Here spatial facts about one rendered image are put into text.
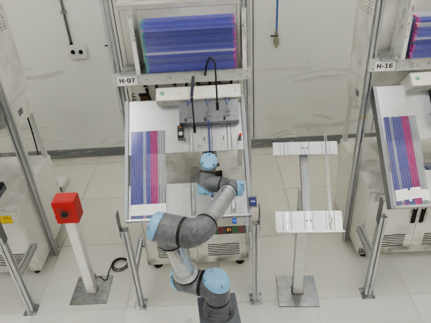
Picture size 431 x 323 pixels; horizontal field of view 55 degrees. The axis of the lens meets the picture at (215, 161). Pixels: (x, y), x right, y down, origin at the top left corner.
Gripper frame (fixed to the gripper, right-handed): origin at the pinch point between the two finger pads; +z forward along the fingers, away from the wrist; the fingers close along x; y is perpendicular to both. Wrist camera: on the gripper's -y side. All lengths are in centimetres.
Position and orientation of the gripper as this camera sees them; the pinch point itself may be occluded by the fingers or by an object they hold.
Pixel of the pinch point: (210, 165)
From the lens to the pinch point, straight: 221.7
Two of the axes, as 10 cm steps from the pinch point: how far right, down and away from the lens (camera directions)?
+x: -10.0, 0.6, 0.1
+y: -0.5, -10.0, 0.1
